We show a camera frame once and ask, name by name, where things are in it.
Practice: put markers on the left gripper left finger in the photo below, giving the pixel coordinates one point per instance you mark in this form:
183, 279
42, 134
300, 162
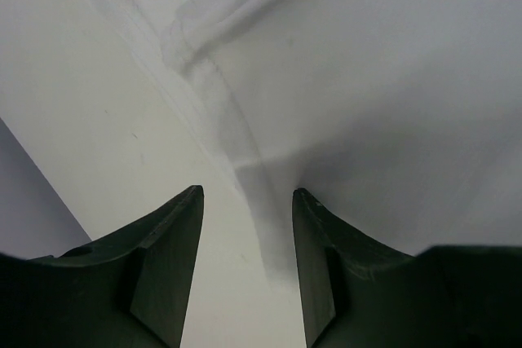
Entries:
129, 288

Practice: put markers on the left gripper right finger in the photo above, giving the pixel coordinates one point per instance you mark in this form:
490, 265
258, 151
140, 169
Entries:
358, 292

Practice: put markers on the white t shirt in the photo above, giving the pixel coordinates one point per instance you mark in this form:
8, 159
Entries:
402, 117

